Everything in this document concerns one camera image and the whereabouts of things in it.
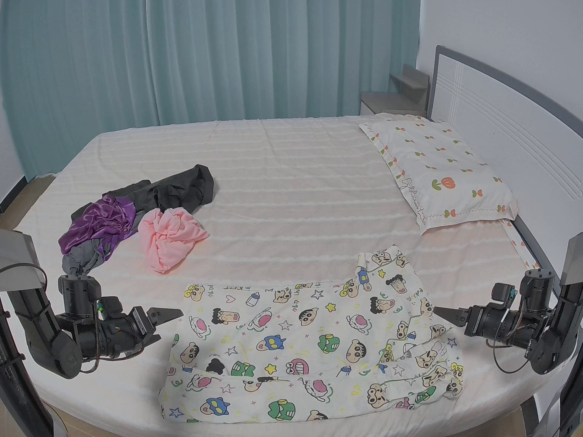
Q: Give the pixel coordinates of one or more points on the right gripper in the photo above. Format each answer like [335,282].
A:
[483,321]

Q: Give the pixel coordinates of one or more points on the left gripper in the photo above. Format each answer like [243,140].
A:
[134,328]

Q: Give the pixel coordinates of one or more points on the white printed pyjama top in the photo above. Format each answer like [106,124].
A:
[309,348]

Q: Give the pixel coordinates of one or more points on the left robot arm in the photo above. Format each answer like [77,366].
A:
[41,335]

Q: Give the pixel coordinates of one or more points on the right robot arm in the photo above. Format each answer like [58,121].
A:
[560,326]

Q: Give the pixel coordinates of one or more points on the bed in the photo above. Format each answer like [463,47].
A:
[282,175]

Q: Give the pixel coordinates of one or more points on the pink garment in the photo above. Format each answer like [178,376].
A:
[168,239]

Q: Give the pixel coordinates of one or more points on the dark grey garment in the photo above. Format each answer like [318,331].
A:
[79,264]

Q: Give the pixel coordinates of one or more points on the purple garment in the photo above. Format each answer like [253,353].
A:
[98,221]

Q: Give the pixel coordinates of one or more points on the black garment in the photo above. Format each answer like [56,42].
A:
[182,188]

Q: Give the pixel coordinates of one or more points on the white printed pillow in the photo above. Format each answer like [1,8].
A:
[439,169]

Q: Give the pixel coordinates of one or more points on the grey bedside table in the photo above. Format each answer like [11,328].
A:
[389,101]

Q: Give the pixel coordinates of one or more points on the blue-green curtain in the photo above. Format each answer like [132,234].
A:
[282,43]
[77,71]

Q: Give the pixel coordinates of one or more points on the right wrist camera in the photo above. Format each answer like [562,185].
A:
[503,295]

